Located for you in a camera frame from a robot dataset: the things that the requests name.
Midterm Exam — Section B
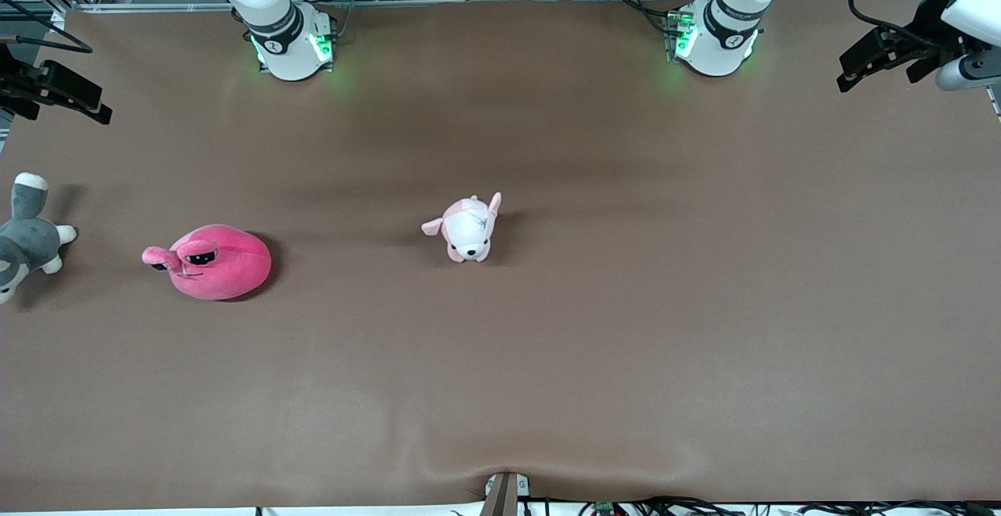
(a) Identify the black cable bundle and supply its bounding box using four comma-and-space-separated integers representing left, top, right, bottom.
579, 495, 1001, 516

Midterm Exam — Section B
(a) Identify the brown table mat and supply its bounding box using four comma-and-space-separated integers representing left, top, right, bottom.
0, 0, 1001, 513

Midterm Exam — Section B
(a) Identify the pale pink white plush dog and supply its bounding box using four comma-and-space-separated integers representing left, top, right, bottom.
422, 192, 503, 264

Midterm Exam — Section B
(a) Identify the grey white husky plush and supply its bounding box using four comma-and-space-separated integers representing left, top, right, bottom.
0, 172, 79, 306

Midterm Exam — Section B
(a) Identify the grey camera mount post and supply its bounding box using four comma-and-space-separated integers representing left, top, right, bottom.
479, 471, 531, 516

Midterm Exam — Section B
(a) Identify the round hot pink plush toy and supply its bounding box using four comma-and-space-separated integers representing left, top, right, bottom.
142, 224, 273, 302

